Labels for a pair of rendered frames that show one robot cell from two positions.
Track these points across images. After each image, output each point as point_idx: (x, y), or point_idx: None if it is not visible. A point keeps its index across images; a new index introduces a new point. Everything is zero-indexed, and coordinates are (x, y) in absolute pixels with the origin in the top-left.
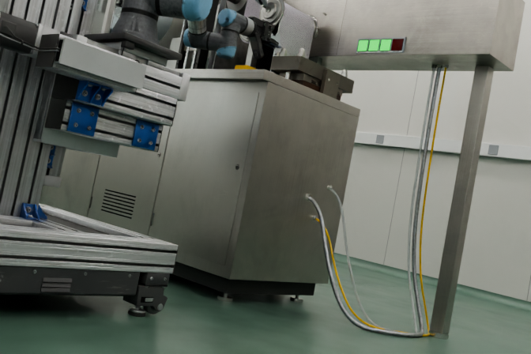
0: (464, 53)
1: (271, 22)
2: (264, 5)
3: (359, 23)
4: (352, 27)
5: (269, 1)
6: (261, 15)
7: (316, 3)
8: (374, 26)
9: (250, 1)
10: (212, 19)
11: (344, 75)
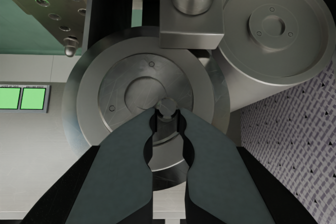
0: None
1: (126, 40)
2: (149, 108)
3: (47, 144)
4: (65, 137)
5: (160, 156)
6: (205, 78)
7: (166, 196)
8: (13, 136)
9: (333, 181)
10: None
11: (65, 43)
